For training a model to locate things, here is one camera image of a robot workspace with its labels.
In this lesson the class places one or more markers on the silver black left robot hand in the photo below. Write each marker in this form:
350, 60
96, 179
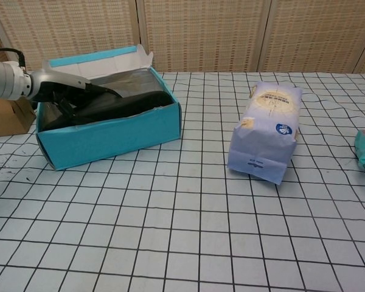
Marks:
54, 83

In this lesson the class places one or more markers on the blue cardboard shoe box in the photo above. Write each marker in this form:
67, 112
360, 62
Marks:
109, 140

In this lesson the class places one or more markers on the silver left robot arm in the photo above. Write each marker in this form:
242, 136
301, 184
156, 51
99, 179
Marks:
3, 79

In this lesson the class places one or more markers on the brown paper bag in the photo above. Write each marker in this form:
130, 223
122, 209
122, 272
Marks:
6, 121

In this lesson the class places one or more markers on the woven bamboo folding screen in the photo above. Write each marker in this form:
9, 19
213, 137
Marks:
231, 30

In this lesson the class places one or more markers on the light blue checked tablecloth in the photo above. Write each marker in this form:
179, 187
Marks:
170, 228

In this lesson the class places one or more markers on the pale blue paper bag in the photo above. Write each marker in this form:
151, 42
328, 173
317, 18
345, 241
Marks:
261, 146

